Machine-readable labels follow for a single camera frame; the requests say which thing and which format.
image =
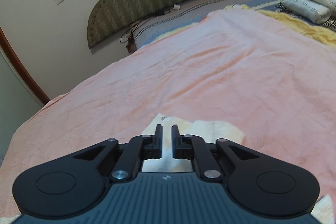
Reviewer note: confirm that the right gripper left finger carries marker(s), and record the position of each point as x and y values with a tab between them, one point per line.
131	155

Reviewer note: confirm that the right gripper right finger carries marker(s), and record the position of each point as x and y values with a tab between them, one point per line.
195	149

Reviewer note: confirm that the cream white fleece pants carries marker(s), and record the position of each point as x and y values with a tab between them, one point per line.
257	184

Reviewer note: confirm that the pink fleece blanket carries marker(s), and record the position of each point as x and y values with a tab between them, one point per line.
237	66

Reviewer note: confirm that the white charger plug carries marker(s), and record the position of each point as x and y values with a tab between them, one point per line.
176	7

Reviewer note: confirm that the grey striped bed sheet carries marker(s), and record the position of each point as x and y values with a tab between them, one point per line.
192	11

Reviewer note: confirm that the yellow blanket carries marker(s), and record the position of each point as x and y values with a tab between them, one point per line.
318	33

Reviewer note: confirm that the brown wooden door frame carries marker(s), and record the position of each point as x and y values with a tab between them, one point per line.
21	70

